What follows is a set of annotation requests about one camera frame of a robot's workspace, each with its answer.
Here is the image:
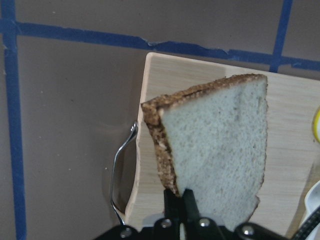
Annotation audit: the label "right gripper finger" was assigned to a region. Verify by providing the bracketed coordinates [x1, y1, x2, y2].
[181, 189, 200, 225]

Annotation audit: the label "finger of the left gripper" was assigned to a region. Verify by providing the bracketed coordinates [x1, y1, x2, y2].
[163, 189, 184, 225]

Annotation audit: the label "bread slice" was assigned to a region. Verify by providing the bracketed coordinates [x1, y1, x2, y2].
[141, 74, 268, 231]

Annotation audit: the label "wooden cutting board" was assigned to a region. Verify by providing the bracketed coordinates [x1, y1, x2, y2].
[124, 52, 320, 237]

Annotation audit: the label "white knife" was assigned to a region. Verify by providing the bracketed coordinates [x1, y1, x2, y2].
[303, 181, 320, 221]

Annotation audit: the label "lemon half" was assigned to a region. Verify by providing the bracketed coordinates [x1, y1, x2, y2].
[311, 107, 320, 143]

